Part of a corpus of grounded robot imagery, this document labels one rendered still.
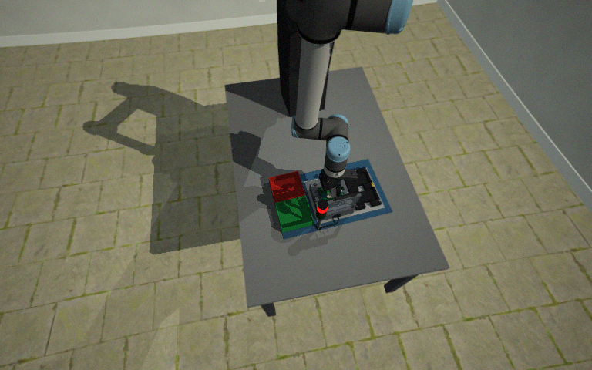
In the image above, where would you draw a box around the red bin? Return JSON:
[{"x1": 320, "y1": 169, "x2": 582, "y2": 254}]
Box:
[{"x1": 269, "y1": 171, "x2": 305, "y2": 203}]

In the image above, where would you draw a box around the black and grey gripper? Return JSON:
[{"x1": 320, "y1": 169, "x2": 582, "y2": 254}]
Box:
[{"x1": 319, "y1": 169, "x2": 341, "y2": 198}]

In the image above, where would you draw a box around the green circuit board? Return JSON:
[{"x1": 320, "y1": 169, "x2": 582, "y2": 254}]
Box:
[{"x1": 318, "y1": 188, "x2": 344, "y2": 200}]

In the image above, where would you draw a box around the green bin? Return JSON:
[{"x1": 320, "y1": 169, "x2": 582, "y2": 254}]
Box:
[{"x1": 275, "y1": 196, "x2": 314, "y2": 233}]

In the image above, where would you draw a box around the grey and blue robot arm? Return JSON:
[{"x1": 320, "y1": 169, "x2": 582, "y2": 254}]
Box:
[{"x1": 286, "y1": 0, "x2": 413, "y2": 180}]

